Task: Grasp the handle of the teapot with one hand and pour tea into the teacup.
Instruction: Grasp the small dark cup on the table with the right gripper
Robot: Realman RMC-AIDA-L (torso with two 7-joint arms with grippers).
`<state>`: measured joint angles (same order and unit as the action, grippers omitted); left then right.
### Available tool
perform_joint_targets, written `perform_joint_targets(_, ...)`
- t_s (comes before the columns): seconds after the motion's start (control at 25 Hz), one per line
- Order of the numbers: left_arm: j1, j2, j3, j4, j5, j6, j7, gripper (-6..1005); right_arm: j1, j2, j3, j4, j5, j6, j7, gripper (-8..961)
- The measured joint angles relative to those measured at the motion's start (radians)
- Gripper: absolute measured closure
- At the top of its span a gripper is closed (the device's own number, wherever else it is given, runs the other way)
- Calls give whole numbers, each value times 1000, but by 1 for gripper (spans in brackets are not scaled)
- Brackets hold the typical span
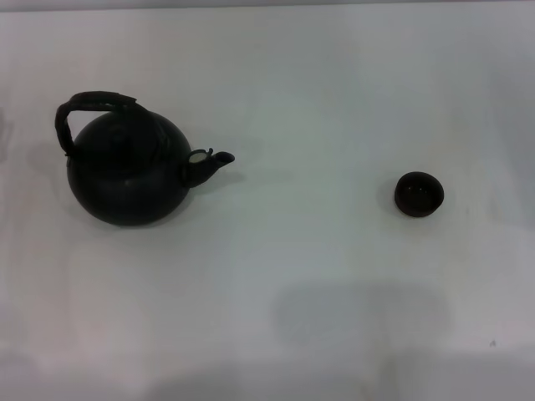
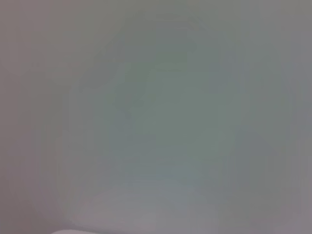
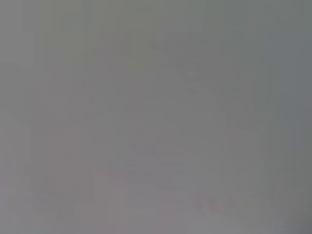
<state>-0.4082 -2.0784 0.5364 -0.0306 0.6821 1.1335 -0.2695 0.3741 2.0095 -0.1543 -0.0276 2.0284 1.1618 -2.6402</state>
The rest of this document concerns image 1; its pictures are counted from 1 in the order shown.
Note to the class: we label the small dark teacup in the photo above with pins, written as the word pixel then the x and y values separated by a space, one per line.
pixel 419 194

